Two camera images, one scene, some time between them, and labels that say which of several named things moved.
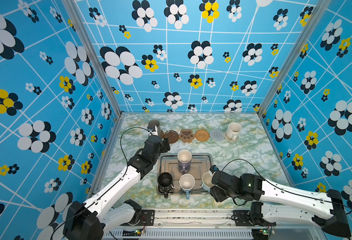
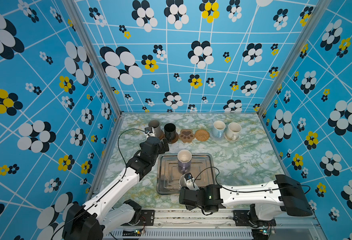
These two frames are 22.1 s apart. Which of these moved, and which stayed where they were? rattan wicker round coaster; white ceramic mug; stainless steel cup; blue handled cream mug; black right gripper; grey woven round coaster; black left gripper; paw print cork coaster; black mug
Moved: black mug; black right gripper; blue handled cream mug
Stayed: black left gripper; rattan wicker round coaster; white ceramic mug; stainless steel cup; grey woven round coaster; paw print cork coaster
